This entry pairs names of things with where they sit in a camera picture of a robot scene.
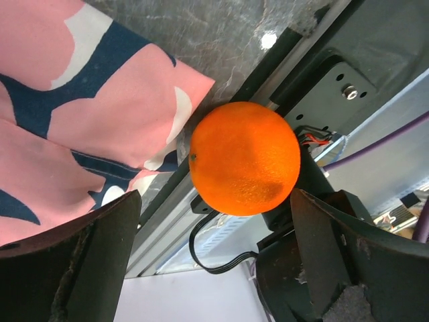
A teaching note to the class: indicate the pink navy patterned cloth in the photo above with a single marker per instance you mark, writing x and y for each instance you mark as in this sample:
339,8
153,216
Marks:
89,111

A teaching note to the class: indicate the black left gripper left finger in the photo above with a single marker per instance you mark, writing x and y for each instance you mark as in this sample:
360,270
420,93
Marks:
73,272

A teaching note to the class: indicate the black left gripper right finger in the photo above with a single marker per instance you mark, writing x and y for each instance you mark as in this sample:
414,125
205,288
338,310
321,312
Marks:
349,261

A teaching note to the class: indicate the fake orange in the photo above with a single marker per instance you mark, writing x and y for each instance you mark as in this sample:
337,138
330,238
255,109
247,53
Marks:
244,159

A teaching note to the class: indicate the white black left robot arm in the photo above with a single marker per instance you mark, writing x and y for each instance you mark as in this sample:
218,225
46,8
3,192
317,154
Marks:
280,277

